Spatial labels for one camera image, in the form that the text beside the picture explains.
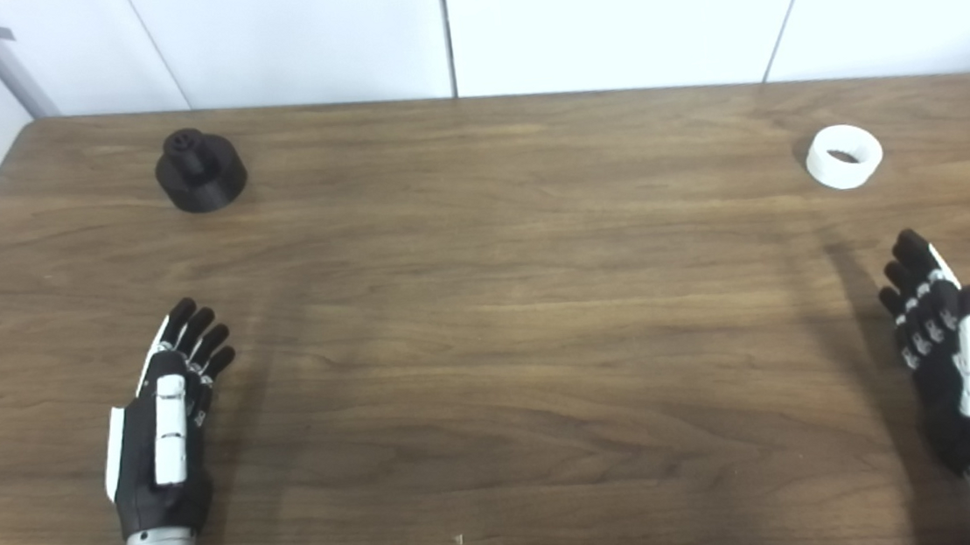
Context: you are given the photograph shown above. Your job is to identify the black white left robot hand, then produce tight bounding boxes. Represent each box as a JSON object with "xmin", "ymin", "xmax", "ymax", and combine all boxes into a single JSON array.
[{"xmin": 89, "ymin": 293, "xmax": 253, "ymax": 542}]

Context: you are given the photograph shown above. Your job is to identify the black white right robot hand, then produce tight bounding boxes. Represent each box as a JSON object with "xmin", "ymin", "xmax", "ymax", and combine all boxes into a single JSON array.
[{"xmin": 873, "ymin": 223, "xmax": 970, "ymax": 481}]

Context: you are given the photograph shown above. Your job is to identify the white toothed ring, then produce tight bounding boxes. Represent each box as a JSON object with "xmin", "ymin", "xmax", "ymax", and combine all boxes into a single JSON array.
[{"xmin": 803, "ymin": 121, "xmax": 888, "ymax": 193}]

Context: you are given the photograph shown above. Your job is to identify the round black stepped part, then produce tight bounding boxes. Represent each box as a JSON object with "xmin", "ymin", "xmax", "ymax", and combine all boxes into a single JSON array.
[{"xmin": 151, "ymin": 123, "xmax": 251, "ymax": 218}]

